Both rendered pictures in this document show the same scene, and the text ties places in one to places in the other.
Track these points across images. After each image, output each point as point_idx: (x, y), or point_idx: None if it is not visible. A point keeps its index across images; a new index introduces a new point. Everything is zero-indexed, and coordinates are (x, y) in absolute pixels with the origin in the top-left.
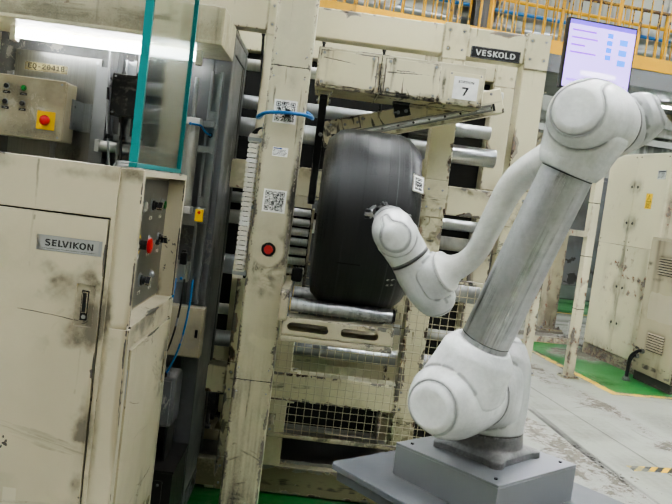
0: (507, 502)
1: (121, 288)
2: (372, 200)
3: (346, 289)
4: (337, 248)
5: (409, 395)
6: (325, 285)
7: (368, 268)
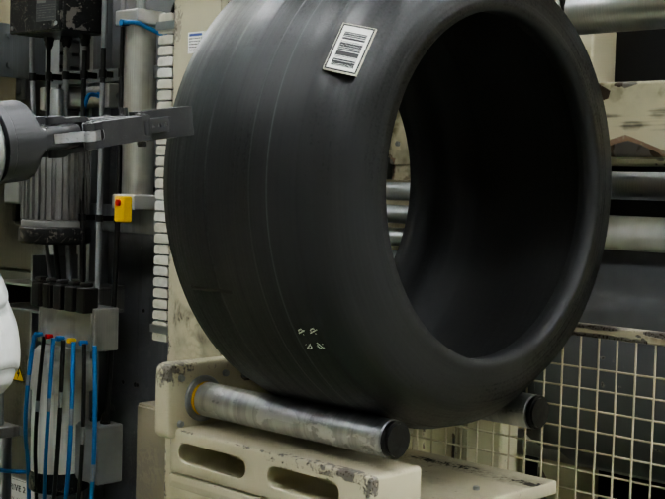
0: None
1: None
2: (229, 113)
3: (252, 360)
4: (179, 249)
5: None
6: (220, 350)
7: (249, 299)
